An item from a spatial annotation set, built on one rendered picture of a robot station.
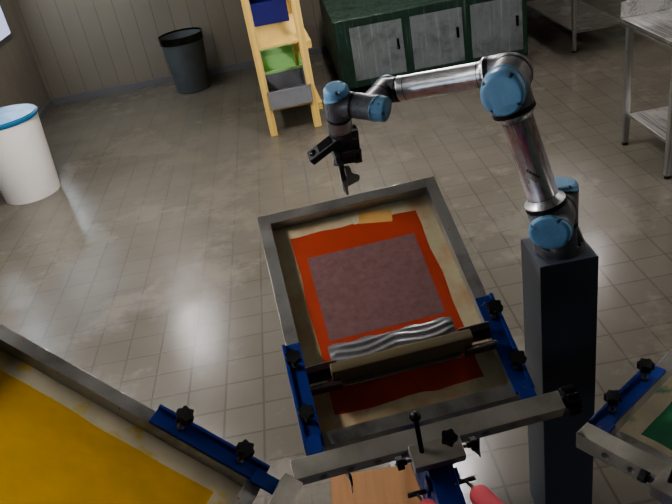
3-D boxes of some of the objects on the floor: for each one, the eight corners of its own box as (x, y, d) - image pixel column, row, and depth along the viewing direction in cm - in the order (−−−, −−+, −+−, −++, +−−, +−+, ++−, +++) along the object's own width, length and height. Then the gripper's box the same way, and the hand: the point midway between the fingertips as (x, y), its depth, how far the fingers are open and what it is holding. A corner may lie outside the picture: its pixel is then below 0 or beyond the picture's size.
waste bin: (216, 78, 904) (202, 24, 871) (214, 90, 859) (200, 34, 825) (175, 86, 904) (160, 32, 870) (171, 98, 858) (155, 43, 824)
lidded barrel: (10, 185, 693) (-22, 111, 655) (73, 173, 694) (44, 98, 656) (-10, 213, 640) (-47, 134, 602) (58, 200, 640) (25, 120, 602)
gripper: (364, 145, 208) (369, 195, 222) (348, 107, 221) (354, 157, 235) (336, 152, 207) (342, 201, 221) (321, 113, 220) (328, 162, 235)
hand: (340, 180), depth 228 cm, fingers open, 14 cm apart
